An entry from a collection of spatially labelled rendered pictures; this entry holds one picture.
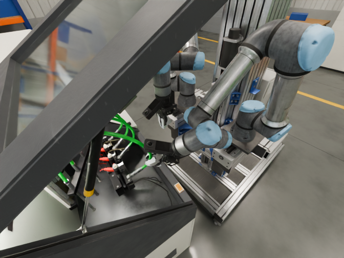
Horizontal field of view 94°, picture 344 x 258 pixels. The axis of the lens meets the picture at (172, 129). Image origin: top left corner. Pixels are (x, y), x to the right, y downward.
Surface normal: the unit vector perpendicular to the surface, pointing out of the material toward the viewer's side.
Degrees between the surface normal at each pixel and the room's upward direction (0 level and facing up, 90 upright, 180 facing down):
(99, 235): 43
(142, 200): 0
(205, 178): 0
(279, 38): 71
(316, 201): 0
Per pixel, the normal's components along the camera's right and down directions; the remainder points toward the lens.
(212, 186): -0.04, -0.72
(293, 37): -0.76, -0.04
